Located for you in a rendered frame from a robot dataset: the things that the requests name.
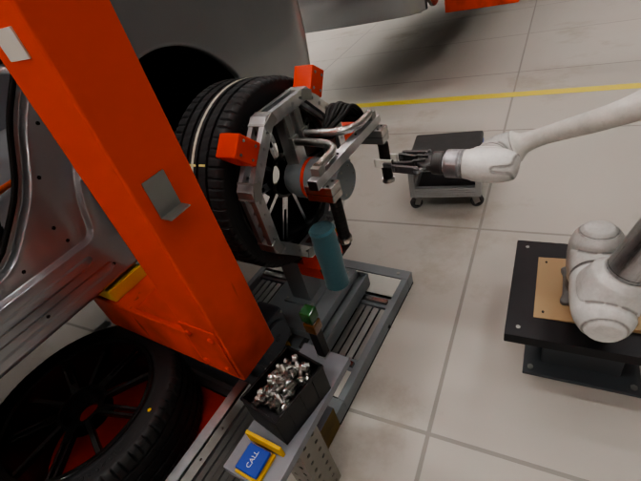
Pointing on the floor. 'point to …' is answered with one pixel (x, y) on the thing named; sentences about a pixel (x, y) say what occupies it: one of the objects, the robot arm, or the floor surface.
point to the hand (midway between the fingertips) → (385, 160)
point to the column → (316, 461)
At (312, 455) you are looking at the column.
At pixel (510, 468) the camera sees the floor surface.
